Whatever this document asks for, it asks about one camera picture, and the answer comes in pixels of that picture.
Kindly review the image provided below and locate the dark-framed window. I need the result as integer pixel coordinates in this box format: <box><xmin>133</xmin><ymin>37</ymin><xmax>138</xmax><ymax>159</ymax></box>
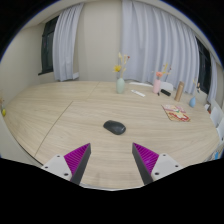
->
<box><xmin>195</xmin><ymin>37</ymin><xmax>212</xmax><ymax>95</ymax></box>
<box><xmin>38</xmin><ymin>15</ymin><xmax>60</xmax><ymax>76</ymax></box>

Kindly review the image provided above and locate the pink vase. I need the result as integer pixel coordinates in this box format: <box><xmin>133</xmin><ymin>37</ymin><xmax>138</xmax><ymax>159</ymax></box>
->
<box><xmin>152</xmin><ymin>78</ymin><xmax>162</xmax><ymax>95</ymax></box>

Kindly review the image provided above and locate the white remote control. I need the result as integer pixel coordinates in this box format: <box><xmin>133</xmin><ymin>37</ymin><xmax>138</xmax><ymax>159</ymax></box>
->
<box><xmin>130</xmin><ymin>89</ymin><xmax>147</xmax><ymax>98</ymax></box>

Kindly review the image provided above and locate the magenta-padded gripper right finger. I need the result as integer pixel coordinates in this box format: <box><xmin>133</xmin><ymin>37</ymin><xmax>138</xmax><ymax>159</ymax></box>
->
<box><xmin>131</xmin><ymin>142</ymin><xmax>183</xmax><ymax>186</ymax></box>

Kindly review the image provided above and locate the wide grey-white curtain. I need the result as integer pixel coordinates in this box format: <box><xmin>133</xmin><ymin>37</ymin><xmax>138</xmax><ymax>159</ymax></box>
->
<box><xmin>120</xmin><ymin>0</ymin><xmax>200</xmax><ymax>95</ymax></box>

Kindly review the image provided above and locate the black computer mouse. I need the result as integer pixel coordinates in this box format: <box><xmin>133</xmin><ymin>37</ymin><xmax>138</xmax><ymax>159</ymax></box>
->
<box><xmin>102</xmin><ymin>119</ymin><xmax>127</xmax><ymax>136</ymax></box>

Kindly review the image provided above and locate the blue vase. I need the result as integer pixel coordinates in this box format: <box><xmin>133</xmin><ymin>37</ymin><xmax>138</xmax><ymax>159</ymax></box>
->
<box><xmin>188</xmin><ymin>96</ymin><xmax>197</xmax><ymax>109</ymax></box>

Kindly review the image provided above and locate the pale green vase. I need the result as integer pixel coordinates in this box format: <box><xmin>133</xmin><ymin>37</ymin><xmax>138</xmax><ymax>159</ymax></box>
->
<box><xmin>115</xmin><ymin>77</ymin><xmax>126</xmax><ymax>95</ymax></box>

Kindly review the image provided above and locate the gold insulated bottle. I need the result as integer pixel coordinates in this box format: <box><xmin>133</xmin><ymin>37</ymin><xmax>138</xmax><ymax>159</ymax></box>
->
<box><xmin>174</xmin><ymin>80</ymin><xmax>185</xmax><ymax>103</ymax></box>

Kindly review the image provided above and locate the yellow dried flower bunch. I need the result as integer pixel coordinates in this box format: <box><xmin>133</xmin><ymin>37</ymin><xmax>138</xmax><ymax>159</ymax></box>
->
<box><xmin>113</xmin><ymin>52</ymin><xmax>131</xmax><ymax>80</ymax></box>

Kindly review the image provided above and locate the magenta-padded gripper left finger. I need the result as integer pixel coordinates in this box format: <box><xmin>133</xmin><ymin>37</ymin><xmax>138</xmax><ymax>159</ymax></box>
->
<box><xmin>41</xmin><ymin>142</ymin><xmax>92</xmax><ymax>186</ymax></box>

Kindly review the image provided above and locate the beige dried flower bunch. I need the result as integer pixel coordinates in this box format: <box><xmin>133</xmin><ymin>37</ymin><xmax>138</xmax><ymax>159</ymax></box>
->
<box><xmin>192</xmin><ymin>78</ymin><xmax>202</xmax><ymax>98</ymax></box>

